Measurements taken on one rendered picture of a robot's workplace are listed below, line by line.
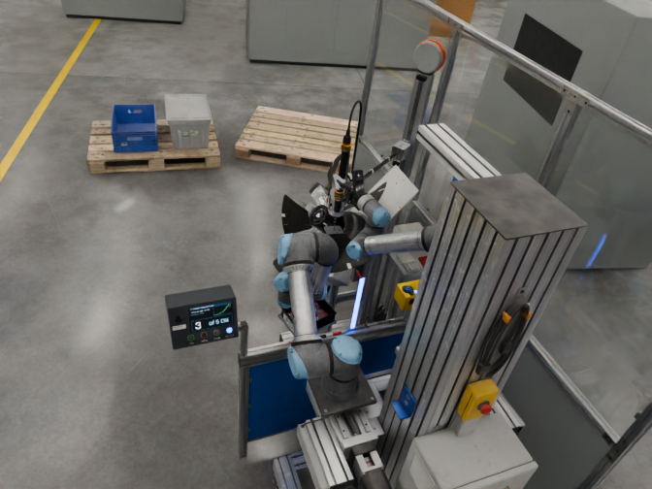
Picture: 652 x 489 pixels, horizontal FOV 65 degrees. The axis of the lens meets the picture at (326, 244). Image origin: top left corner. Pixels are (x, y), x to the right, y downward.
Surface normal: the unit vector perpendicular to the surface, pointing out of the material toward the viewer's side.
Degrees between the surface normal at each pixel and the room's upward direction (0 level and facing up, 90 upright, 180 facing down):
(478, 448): 0
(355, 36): 90
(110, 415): 1
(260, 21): 90
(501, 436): 0
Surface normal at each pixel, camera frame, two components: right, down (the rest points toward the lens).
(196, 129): 0.26, 0.70
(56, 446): 0.11, -0.77
